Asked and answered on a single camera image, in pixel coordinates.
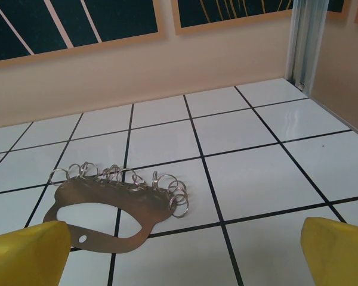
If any aluminium corner post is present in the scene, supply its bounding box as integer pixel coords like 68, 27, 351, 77
286, 0, 329, 91

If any metal key holder with rings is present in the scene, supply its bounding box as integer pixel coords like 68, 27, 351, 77
42, 161, 189, 255

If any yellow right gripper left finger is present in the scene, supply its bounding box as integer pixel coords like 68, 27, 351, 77
0, 219, 72, 286

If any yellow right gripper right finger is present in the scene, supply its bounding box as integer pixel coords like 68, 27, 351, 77
299, 216, 358, 286

